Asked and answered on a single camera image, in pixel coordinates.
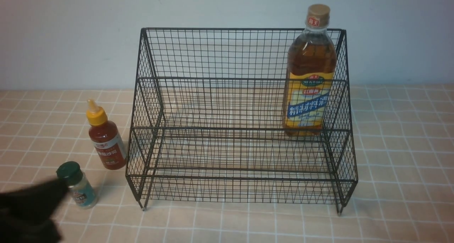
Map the cooking wine bottle yellow label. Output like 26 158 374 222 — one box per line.
282 4 337 137

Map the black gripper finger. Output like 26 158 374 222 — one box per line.
0 178 69 224

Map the red ketchup bottle yellow cap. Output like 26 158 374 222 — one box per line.
86 99 126 170

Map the black wire mesh shelf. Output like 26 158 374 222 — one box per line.
126 27 358 214

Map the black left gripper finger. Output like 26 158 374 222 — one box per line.
0 208 62 243

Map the pepper shaker green cap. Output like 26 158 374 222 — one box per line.
56 161 98 209

